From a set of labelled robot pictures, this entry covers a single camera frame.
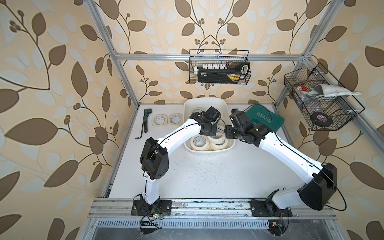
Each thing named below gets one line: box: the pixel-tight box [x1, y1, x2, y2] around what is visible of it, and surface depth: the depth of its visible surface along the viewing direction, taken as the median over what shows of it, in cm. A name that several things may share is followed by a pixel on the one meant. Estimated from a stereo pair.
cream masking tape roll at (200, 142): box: [190, 134, 210, 151], surface depth 92 cm
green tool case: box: [245, 104, 285, 132], surface depth 110 cm
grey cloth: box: [306, 84, 362, 98], surface depth 63 cm
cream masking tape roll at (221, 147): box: [209, 138, 229, 150], surface depth 90 cm
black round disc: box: [310, 112, 333, 128], surface depth 73 cm
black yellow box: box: [197, 64, 250, 83], surface depth 86 cm
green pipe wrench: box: [144, 108, 153, 133], surface depth 114 cm
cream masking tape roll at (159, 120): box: [151, 114, 168, 127], surface depth 111 cm
